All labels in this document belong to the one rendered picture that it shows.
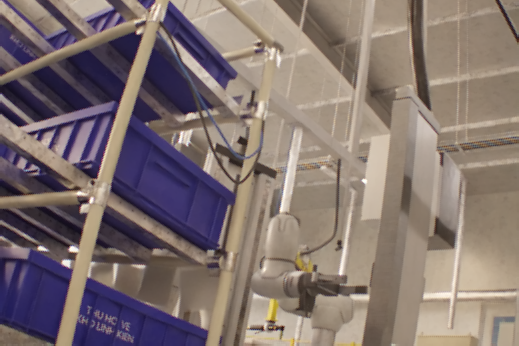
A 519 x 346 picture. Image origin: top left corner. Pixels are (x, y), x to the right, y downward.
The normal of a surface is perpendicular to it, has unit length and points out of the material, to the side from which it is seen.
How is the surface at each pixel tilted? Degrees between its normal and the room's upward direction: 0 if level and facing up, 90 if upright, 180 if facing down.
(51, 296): 90
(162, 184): 90
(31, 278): 90
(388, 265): 90
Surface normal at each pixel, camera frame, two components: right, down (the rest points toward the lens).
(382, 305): -0.60, -0.41
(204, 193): 0.80, -0.09
